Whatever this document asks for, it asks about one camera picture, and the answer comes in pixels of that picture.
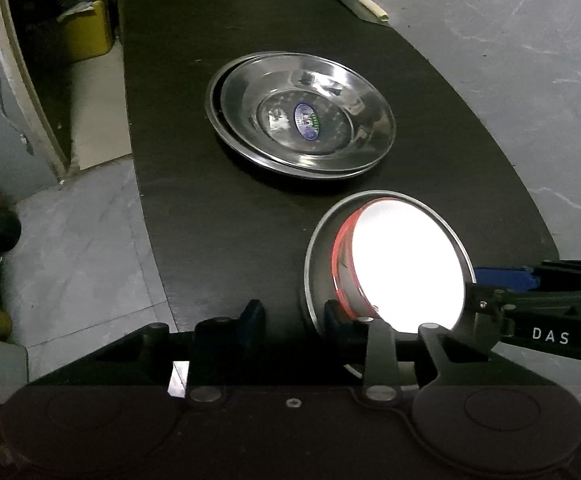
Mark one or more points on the large steel plate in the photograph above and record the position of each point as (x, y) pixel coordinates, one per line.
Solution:
(290, 159)

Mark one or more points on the steel plate with sticker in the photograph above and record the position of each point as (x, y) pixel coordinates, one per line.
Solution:
(308, 110)

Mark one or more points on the steel bowl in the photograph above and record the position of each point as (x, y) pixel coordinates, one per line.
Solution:
(317, 282)

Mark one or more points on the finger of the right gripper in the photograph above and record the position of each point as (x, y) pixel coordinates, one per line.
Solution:
(514, 279)
(483, 323)

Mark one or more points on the white bowl red rim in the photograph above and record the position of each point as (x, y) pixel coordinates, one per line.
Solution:
(396, 259)

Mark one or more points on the yellow bin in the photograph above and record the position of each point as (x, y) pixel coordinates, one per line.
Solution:
(85, 30)

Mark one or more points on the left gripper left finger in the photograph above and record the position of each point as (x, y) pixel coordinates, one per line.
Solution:
(253, 317)

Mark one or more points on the cleaver with cream handle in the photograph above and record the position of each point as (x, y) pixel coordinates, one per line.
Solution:
(367, 10)

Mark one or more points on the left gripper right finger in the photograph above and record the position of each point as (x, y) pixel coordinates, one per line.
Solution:
(337, 321)

